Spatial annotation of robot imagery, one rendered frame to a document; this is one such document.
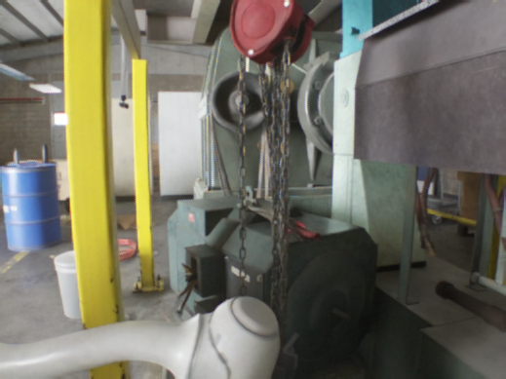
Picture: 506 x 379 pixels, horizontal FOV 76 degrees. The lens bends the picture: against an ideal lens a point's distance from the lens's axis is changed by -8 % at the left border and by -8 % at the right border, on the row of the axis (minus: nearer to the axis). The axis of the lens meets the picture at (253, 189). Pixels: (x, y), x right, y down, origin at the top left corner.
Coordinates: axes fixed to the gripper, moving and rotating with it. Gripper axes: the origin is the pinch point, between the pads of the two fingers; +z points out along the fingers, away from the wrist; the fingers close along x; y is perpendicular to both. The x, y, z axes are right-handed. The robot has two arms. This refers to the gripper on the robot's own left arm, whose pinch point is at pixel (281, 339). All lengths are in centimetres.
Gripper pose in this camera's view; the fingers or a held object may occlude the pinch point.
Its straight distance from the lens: 85.7
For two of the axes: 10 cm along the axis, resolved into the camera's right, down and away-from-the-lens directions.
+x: -8.8, -0.6, 4.7
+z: 4.7, -1.2, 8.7
